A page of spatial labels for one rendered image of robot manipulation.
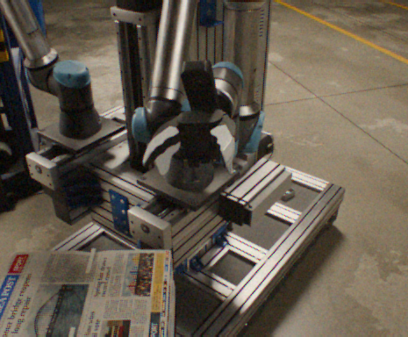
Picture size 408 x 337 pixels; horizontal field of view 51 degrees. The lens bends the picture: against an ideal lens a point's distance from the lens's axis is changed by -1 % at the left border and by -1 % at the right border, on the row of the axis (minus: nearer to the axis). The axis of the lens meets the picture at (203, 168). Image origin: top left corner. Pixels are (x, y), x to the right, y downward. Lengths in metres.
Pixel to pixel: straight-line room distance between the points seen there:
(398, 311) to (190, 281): 0.93
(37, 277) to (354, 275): 1.56
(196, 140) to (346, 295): 1.56
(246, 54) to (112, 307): 0.64
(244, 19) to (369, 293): 1.48
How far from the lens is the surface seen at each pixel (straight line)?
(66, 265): 1.04
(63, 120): 1.56
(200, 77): 0.65
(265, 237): 2.00
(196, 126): 0.66
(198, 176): 1.22
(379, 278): 2.25
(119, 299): 0.95
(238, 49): 1.06
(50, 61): 1.57
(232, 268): 1.85
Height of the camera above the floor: 1.55
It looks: 33 degrees down
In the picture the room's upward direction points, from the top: straight up
